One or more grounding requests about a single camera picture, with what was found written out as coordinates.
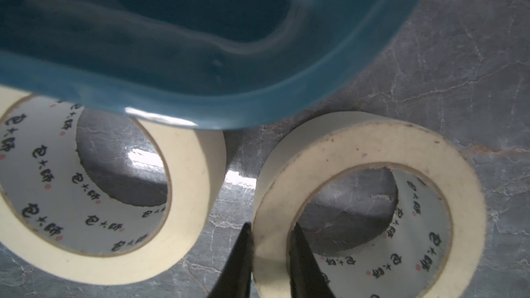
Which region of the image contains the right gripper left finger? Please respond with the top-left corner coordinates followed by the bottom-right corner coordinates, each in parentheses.
top-left (208, 222), bottom-right (253, 298)

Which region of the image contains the teal plastic storage tray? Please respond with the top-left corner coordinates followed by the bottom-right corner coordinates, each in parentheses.
top-left (1, 0), bottom-right (419, 130)

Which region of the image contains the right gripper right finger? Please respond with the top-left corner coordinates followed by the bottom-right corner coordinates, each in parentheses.
top-left (289, 224), bottom-right (335, 298)

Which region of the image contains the cream tape roll three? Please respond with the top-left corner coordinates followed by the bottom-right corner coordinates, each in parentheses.
top-left (1, 87), bottom-right (226, 286)

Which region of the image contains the cream tape roll four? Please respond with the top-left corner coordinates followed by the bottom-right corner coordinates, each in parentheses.
top-left (253, 112), bottom-right (487, 297)

